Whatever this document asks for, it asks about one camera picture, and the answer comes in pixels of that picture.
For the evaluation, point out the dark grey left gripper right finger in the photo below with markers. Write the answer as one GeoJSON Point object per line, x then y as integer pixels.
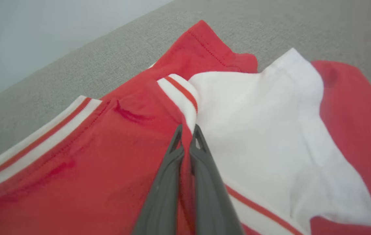
{"type": "Point", "coordinates": [211, 199]}

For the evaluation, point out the red shirt with lettering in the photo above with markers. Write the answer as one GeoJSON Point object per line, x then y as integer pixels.
{"type": "Point", "coordinates": [123, 163]}

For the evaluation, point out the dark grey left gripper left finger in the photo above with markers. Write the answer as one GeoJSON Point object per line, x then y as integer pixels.
{"type": "Point", "coordinates": [165, 195]}

